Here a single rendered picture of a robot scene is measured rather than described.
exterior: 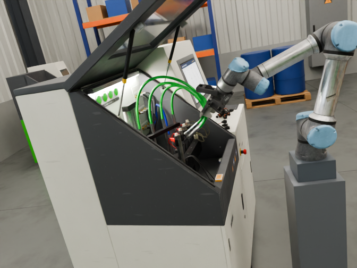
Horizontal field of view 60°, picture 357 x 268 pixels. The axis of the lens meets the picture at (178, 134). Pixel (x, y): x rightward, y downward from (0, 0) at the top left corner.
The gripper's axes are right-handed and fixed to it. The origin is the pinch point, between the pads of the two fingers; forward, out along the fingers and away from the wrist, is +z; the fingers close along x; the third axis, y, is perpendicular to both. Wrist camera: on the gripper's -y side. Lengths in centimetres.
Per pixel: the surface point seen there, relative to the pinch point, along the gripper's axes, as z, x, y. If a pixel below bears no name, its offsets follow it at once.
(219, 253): 24, -44, 43
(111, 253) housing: 61, -57, 4
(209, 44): 213, 479, -81
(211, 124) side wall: 22.5, 25.2, 8.0
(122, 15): 239, 421, -258
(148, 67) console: 18, 30, -44
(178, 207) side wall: 16.9, -42.3, 16.2
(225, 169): 7.4, -15.6, 25.3
